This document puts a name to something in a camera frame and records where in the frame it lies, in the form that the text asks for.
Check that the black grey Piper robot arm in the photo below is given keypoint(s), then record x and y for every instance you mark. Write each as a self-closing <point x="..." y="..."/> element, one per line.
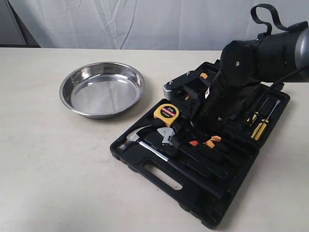
<point x="277" y="58"/>

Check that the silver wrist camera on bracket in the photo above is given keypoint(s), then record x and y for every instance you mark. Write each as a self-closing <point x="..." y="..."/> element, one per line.
<point x="170" y="88"/>

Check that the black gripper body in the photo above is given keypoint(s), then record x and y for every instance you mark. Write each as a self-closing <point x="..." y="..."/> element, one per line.
<point x="208" y="115"/>

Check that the white wrinkled backdrop curtain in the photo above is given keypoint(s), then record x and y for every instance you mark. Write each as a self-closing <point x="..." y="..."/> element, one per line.
<point x="138" y="24"/>

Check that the small yellow black screwdriver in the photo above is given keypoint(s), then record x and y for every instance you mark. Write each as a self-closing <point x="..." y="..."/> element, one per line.
<point x="254" y="116"/>

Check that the adjustable wrench black handle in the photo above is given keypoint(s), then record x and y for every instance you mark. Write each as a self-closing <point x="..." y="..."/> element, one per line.
<point x="193" y="158"/>

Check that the black plastic tool case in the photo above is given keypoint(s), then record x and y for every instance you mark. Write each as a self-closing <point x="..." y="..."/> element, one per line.
<point x="236" y="151"/>

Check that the yellow tape measure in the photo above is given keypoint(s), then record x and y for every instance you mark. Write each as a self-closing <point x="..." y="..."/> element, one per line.
<point x="167" y="112"/>

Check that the round stainless steel pan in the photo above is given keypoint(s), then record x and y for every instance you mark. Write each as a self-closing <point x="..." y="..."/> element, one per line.
<point x="102" y="90"/>

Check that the claw hammer black handle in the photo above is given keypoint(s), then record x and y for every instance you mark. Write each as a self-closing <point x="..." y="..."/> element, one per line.
<point x="133" y="138"/>

